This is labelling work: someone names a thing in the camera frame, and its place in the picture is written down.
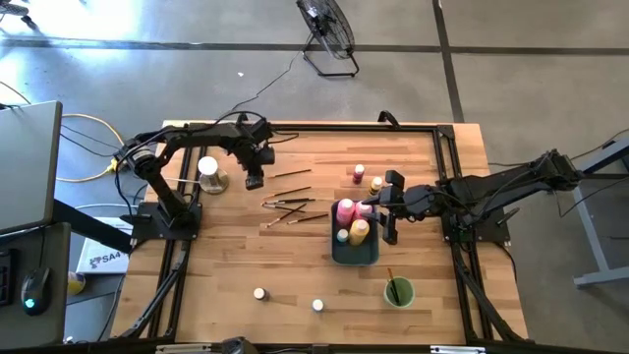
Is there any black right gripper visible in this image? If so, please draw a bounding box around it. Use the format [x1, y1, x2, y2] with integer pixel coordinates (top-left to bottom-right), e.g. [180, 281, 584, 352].
[362, 169, 439, 246]

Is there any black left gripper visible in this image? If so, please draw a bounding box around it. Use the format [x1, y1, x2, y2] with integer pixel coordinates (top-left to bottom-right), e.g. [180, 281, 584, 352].
[235, 117, 276, 192]

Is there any large yellow paint bottle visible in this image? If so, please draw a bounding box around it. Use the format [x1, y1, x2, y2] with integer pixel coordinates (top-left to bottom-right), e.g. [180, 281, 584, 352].
[348, 218, 371, 247]

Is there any thin brown paintbrush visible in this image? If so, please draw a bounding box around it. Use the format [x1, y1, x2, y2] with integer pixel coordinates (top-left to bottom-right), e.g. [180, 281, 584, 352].
[267, 168, 313, 178]

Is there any teal plastic bin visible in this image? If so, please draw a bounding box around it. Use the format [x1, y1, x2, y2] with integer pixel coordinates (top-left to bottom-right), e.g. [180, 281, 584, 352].
[330, 198, 382, 267]

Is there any black paintbrush orange tip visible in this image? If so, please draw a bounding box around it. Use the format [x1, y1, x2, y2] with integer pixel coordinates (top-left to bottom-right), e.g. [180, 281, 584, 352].
[262, 186, 313, 200]

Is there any black paintbrush silver ferrule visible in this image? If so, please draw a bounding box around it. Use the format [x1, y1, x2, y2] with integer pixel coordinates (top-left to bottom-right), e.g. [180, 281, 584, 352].
[265, 204, 309, 229]

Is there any green cup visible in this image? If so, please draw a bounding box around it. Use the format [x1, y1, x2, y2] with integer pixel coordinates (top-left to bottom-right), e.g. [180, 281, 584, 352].
[383, 275, 417, 310]

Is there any black floor fan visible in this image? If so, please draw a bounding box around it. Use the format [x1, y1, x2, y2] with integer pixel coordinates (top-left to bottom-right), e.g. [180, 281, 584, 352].
[296, 0, 362, 79]

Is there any yellow power connector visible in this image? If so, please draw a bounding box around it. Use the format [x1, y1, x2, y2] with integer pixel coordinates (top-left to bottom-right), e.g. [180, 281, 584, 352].
[106, 152, 128, 174]

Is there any black metal bar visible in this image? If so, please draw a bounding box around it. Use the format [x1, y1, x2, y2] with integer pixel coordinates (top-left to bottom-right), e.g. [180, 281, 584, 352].
[51, 199, 134, 255]

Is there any white cardboard box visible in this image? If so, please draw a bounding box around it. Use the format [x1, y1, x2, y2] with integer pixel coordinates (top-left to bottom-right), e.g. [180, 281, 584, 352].
[76, 215, 135, 275]

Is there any black bulky object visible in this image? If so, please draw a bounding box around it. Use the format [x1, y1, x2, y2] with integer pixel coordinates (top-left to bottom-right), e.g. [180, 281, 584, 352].
[220, 335, 260, 354]

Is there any grey metal table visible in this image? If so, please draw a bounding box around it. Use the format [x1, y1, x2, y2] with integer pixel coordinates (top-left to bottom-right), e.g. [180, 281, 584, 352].
[571, 139, 629, 290]

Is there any black desk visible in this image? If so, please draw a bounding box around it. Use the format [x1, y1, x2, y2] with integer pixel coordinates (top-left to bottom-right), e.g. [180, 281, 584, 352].
[0, 221, 73, 348]

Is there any yellow round object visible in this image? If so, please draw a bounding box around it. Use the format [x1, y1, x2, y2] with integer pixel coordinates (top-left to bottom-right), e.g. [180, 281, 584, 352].
[67, 270, 87, 297]

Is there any grey monitor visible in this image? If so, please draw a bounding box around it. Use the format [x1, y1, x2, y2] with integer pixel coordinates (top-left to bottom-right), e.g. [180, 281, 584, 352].
[0, 100, 64, 235]

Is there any black computer mouse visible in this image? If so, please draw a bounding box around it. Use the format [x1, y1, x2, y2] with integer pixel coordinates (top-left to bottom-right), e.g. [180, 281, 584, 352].
[20, 266, 51, 317]

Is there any black keyboard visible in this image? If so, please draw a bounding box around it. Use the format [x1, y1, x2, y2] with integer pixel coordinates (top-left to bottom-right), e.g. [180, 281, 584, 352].
[0, 250, 12, 307]

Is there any black fan cable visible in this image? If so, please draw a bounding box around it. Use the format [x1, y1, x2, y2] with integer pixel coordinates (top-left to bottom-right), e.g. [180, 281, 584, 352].
[217, 48, 304, 121]

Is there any black frame handle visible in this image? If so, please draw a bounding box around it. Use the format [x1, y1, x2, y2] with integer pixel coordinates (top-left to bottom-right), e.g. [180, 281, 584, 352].
[376, 109, 402, 130]

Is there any yellow cable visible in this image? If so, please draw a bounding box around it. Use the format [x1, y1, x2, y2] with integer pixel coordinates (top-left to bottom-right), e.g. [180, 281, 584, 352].
[55, 112, 132, 184]

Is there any silver bracket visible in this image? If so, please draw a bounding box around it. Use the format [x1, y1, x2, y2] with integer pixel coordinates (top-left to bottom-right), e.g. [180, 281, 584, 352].
[429, 345, 488, 354]
[154, 343, 222, 354]

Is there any black floor cable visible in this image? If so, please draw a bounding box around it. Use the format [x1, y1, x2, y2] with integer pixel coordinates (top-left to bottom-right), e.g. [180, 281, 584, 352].
[520, 126, 629, 235]

